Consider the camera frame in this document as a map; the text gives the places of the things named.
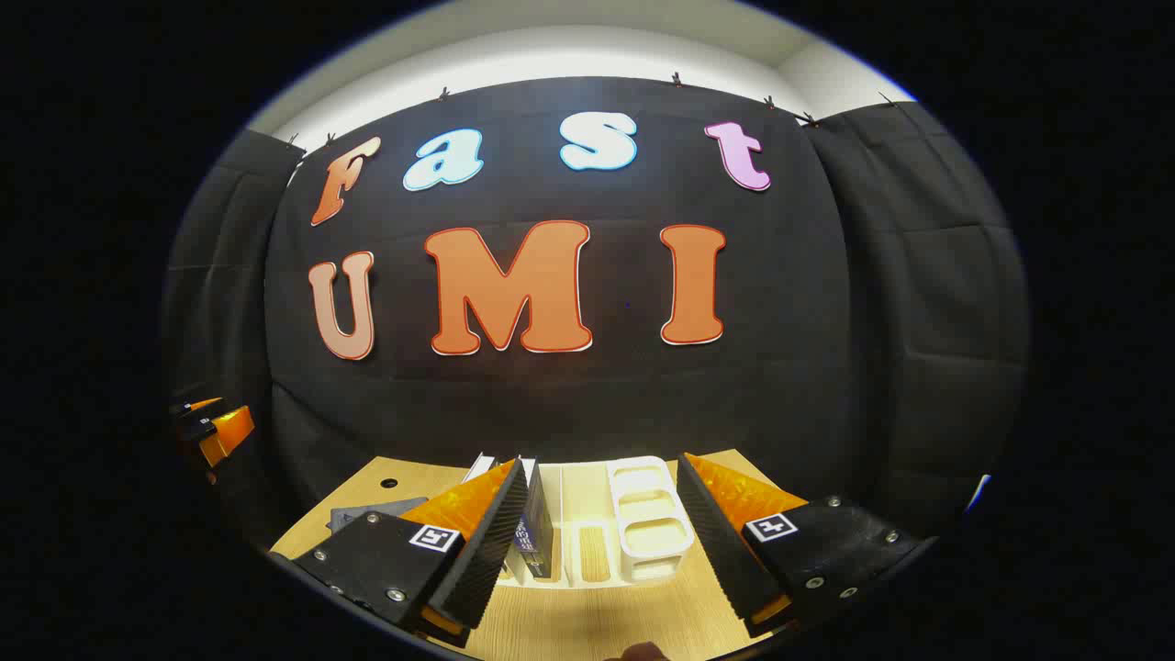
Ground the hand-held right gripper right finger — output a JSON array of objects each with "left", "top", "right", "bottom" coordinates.
[{"left": 676, "top": 452, "right": 926, "bottom": 640}]

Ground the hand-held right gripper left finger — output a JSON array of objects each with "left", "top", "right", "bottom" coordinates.
[{"left": 292, "top": 457, "right": 532, "bottom": 649}]

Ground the blue book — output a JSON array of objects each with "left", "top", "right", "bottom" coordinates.
[{"left": 517, "top": 456, "right": 555, "bottom": 580}]

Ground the white plastic bookshelf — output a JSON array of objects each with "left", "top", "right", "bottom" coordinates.
[{"left": 496, "top": 454, "right": 696, "bottom": 588}]

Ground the grey black schoolbag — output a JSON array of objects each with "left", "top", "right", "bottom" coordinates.
[{"left": 328, "top": 497, "right": 429, "bottom": 535}]

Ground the black backdrop cloth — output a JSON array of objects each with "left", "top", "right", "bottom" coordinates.
[{"left": 161, "top": 76, "right": 1031, "bottom": 552}]

